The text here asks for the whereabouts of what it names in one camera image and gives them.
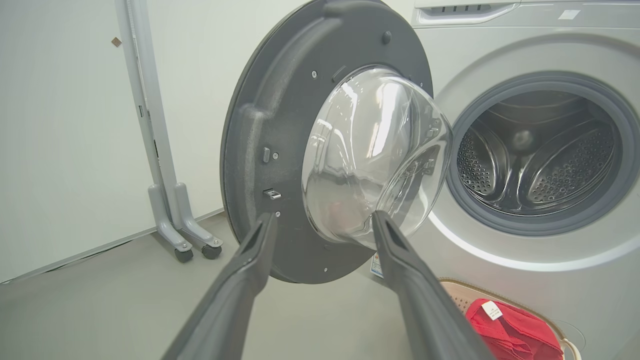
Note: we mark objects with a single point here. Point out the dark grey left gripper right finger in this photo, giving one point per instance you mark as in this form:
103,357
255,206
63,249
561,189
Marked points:
430,310

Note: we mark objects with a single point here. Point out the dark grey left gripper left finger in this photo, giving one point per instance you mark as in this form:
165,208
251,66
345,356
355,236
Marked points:
225,310

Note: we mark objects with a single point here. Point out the blue energy label sticker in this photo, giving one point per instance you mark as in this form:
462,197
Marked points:
376,265

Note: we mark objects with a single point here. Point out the white partition panel on casters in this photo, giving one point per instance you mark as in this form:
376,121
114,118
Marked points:
60,125
200,100

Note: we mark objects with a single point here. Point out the red and white clothes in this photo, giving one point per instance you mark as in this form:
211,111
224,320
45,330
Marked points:
520,335

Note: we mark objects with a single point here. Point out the white front-load washing machine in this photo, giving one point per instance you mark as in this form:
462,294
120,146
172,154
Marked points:
525,50

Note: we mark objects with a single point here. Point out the cream perforated laundry basket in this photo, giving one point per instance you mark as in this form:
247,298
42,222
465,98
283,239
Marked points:
457,300

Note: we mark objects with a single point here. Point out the black round washer door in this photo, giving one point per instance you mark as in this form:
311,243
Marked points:
280,100

